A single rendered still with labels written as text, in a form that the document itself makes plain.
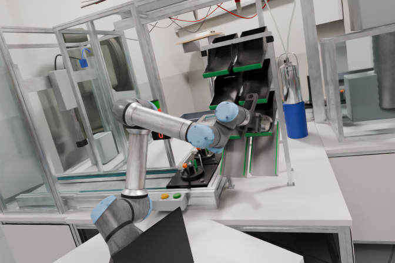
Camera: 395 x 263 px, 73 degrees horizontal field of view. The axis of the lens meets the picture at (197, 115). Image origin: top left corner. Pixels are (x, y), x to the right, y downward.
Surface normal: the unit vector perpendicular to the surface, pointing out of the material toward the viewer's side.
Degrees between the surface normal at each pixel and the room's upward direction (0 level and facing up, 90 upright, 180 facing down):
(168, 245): 90
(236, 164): 45
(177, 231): 90
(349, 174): 90
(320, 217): 0
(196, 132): 69
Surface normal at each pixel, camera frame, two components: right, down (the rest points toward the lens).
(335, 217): -0.21, -0.96
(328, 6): -0.69, 0.29
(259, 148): -0.46, -0.48
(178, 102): 0.70, 0.00
